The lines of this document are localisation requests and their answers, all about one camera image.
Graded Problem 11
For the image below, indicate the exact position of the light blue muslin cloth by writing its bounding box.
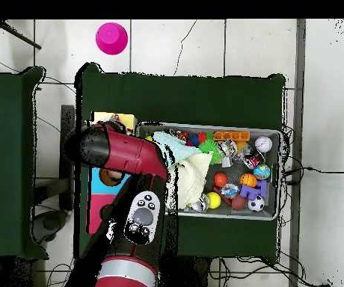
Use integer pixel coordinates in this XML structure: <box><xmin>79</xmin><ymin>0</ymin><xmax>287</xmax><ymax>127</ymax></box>
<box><xmin>153</xmin><ymin>131</ymin><xmax>203</xmax><ymax>164</ymax></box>

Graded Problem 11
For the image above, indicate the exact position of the cream knitted cloth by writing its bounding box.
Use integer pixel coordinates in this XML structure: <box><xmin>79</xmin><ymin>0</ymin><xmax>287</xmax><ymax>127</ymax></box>
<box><xmin>167</xmin><ymin>152</ymin><xmax>214</xmax><ymax>210</ymax></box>

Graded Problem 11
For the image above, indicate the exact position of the wooden box with three holes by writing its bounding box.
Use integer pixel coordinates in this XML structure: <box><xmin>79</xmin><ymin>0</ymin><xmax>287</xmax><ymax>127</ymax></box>
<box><xmin>86</xmin><ymin>111</ymin><xmax>138</xmax><ymax>235</ymax></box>

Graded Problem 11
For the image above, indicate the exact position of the green spiky ball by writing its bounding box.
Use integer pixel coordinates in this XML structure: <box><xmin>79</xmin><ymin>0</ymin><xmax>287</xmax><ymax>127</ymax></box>
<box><xmin>197</xmin><ymin>138</ymin><xmax>223</xmax><ymax>165</ymax></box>

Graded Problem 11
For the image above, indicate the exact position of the red rubber ball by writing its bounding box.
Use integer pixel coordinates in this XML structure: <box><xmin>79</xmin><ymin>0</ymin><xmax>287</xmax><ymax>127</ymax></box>
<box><xmin>212</xmin><ymin>172</ymin><xmax>229</xmax><ymax>188</ymax></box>

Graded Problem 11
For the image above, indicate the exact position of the plain yellow ball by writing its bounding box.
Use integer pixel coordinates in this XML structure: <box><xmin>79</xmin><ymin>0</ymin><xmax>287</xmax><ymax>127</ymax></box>
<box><xmin>206</xmin><ymin>191</ymin><xmax>221</xmax><ymax>209</ymax></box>

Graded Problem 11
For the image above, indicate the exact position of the orange plastic tray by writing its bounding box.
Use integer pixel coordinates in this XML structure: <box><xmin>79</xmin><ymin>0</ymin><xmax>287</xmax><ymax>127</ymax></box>
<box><xmin>212</xmin><ymin>130</ymin><xmax>251</xmax><ymax>142</ymax></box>

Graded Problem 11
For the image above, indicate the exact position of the orange basketball toy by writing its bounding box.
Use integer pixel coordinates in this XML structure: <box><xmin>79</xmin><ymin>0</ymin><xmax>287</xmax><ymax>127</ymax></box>
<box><xmin>239</xmin><ymin>173</ymin><xmax>258</xmax><ymax>188</ymax></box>

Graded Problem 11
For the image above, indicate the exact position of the globe print ball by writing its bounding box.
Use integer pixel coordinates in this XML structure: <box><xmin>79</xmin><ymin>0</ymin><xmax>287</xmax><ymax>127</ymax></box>
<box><xmin>252</xmin><ymin>163</ymin><xmax>271</xmax><ymax>181</ymax></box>

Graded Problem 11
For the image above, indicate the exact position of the white baseball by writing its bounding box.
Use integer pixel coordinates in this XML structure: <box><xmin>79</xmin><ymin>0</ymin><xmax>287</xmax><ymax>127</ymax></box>
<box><xmin>254</xmin><ymin>135</ymin><xmax>274</xmax><ymax>154</ymax></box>

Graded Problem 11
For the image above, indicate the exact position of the black and white soccer ball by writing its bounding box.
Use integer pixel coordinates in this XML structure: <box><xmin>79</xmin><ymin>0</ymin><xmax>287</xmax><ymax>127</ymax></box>
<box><xmin>247</xmin><ymin>194</ymin><xmax>265</xmax><ymax>212</ymax></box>

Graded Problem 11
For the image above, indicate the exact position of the pink plastic cup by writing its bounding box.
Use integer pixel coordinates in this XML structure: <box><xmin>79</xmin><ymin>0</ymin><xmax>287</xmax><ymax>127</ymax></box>
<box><xmin>95</xmin><ymin>22</ymin><xmax>129</xmax><ymax>56</ymax></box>

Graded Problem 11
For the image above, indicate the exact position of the dark green side table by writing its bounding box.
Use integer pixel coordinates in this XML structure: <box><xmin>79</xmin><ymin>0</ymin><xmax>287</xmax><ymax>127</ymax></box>
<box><xmin>0</xmin><ymin>66</ymin><xmax>46</xmax><ymax>259</ymax></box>

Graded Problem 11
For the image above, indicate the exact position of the wire mesh bin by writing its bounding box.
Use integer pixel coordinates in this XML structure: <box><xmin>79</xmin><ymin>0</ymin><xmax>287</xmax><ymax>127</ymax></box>
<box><xmin>135</xmin><ymin>123</ymin><xmax>282</xmax><ymax>221</ymax></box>

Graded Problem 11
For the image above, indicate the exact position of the black floor cable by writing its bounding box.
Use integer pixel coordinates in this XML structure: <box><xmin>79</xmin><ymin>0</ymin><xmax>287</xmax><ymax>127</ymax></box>
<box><xmin>282</xmin><ymin>166</ymin><xmax>344</xmax><ymax>186</ymax></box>

